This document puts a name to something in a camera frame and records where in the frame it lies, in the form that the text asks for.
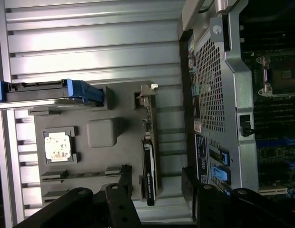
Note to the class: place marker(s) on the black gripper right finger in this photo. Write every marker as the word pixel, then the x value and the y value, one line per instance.
pixel 209 209

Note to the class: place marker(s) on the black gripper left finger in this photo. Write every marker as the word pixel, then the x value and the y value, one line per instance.
pixel 123 209

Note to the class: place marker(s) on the grey parts rack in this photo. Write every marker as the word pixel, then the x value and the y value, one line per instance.
pixel 100 161

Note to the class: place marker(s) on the silver CPU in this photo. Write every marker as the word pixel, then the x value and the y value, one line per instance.
pixel 58 147

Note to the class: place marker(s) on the blue expansion slot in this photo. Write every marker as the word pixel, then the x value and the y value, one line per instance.
pixel 290 142

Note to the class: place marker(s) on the green motherboard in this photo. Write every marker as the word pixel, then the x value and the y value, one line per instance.
pixel 276 123

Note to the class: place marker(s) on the black open PC case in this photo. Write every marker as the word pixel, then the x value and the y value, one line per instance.
pixel 242 95

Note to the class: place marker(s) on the hard disk blue caddy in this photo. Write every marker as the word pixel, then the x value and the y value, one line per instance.
pixel 42 92

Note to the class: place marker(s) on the CPU socket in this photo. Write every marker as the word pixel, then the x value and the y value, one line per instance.
pixel 285 76

